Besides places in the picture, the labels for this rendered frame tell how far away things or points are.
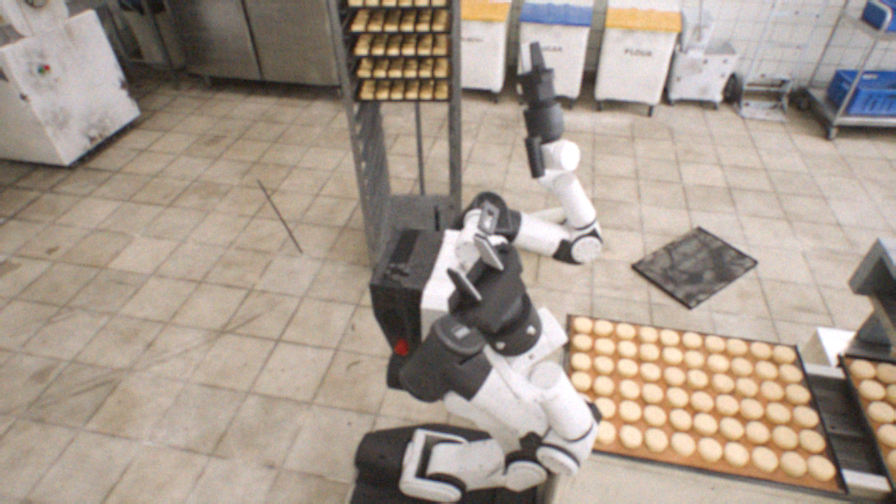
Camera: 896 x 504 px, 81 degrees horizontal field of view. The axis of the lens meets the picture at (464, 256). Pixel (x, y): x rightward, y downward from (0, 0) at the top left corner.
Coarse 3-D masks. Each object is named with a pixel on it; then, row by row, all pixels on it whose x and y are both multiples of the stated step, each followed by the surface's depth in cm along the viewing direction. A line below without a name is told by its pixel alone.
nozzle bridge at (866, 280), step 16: (880, 240) 128; (880, 256) 127; (864, 272) 133; (880, 272) 130; (864, 288) 134; (880, 288) 133; (880, 304) 130; (880, 320) 129; (864, 336) 146; (880, 336) 145
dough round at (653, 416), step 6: (648, 408) 122; (654, 408) 122; (660, 408) 122; (642, 414) 123; (648, 414) 121; (654, 414) 121; (660, 414) 121; (648, 420) 120; (654, 420) 120; (660, 420) 120; (654, 426) 120; (660, 426) 120
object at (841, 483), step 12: (636, 324) 144; (720, 336) 141; (564, 348) 137; (792, 348) 138; (564, 360) 134; (564, 372) 132; (804, 372) 132; (804, 384) 130; (816, 408) 124; (828, 432) 119; (828, 444) 118; (636, 456) 116; (828, 456) 116; (696, 468) 114; (840, 468) 112; (768, 480) 111; (840, 480) 112; (840, 492) 109
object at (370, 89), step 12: (372, 84) 226; (384, 84) 226; (396, 84) 226; (408, 84) 227; (420, 84) 230; (432, 84) 227; (444, 84) 226; (360, 96) 221; (372, 96) 219; (384, 96) 218; (396, 96) 217; (408, 96) 218; (420, 96) 219; (432, 96) 221; (444, 96) 218
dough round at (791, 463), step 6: (786, 456) 113; (792, 456) 113; (798, 456) 113; (780, 462) 114; (786, 462) 112; (792, 462) 112; (798, 462) 112; (804, 462) 112; (786, 468) 112; (792, 468) 111; (798, 468) 111; (804, 468) 111; (792, 474) 112; (798, 474) 111
